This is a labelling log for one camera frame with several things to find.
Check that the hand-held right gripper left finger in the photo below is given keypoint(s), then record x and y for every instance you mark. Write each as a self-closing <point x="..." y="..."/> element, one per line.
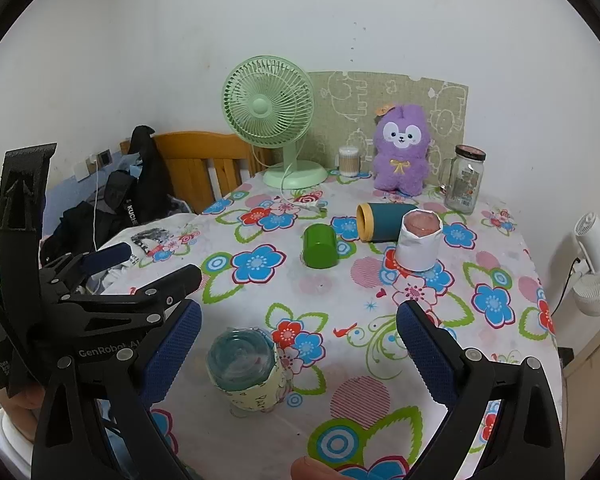
<point x="172" y="350"/>

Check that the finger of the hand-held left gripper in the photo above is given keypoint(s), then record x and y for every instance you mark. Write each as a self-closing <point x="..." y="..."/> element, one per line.
<point x="172" y="282"/>
<point x="111" y="255"/>

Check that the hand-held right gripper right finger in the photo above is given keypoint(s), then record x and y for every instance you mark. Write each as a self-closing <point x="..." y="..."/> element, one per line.
<point x="425" y="350"/>

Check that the white paper-wrapped pink cup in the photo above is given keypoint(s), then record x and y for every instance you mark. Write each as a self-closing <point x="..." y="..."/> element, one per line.
<point x="419" y="242"/>

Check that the teal cup with yellow rim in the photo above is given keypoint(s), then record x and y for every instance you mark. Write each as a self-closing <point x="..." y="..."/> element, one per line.
<point x="387" y="222"/>

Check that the green cup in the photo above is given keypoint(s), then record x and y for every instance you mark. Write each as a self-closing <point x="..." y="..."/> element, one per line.
<point x="319" y="247"/>

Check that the person's left hand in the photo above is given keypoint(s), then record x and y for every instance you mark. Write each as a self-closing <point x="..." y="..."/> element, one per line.
<point x="22" y="412"/>

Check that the person's right hand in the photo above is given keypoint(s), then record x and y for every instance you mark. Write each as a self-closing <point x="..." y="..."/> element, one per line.
<point x="312" y="470"/>

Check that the white printed cloth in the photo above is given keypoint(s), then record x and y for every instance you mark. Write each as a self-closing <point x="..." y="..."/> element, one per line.
<point x="150" y="240"/>

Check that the floral tablecloth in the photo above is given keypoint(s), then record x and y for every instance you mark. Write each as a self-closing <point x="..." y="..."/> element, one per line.
<point x="360" y="320"/>

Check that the black bag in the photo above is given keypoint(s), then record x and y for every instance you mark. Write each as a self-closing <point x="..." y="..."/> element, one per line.
<point x="145" y="180"/>

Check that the wooden chair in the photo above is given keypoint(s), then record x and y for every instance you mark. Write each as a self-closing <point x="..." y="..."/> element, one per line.
<point x="200" y="160"/>

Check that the beige cabinet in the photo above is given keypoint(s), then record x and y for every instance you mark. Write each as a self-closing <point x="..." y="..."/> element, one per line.
<point x="592" y="355"/>

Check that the glass jar mug with lid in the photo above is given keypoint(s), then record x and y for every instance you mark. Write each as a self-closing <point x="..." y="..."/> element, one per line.
<point x="464" y="182"/>

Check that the white clip fan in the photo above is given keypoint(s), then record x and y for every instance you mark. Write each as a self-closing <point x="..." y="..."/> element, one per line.
<point x="595" y="265"/>

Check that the purple plush toy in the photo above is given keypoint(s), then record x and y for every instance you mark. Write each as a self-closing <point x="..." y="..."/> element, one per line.
<point x="401" y="155"/>

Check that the green desk fan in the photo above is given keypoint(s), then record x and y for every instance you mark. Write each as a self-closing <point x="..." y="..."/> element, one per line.
<point x="269" y="105"/>

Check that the cotton swab jar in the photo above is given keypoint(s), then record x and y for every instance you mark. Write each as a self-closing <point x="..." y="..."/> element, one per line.
<point x="349" y="162"/>

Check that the green patterned foam mat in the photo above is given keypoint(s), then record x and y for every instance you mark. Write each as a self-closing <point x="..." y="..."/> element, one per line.
<point x="340" y="105"/>

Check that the wall socket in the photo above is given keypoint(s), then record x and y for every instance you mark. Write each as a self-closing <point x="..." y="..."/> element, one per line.
<point x="94" y="164"/>

